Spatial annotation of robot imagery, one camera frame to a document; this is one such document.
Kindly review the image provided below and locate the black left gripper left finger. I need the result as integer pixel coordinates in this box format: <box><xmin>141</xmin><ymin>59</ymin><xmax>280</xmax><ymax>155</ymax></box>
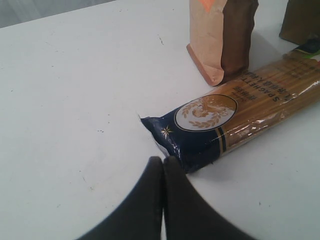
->
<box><xmin>79</xmin><ymin>156</ymin><xmax>164</xmax><ymax>240</ymax></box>

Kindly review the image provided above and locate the spaghetti pasta package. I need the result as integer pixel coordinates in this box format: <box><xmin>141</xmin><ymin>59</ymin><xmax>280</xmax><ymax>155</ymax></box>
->
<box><xmin>141</xmin><ymin>48</ymin><xmax>320</xmax><ymax>173</ymax></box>

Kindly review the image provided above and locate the brown paper bag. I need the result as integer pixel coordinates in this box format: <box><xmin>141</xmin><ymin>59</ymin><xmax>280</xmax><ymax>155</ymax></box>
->
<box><xmin>279</xmin><ymin>0</ymin><xmax>320</xmax><ymax>45</ymax></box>

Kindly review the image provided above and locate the brown coffee pouch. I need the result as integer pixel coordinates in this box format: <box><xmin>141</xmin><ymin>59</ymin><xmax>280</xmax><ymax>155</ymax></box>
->
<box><xmin>186</xmin><ymin>0</ymin><xmax>259</xmax><ymax>86</ymax></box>

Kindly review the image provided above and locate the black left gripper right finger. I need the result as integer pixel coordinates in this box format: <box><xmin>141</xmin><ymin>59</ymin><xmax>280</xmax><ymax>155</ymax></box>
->
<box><xmin>163</xmin><ymin>156</ymin><xmax>249</xmax><ymax>240</ymax></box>

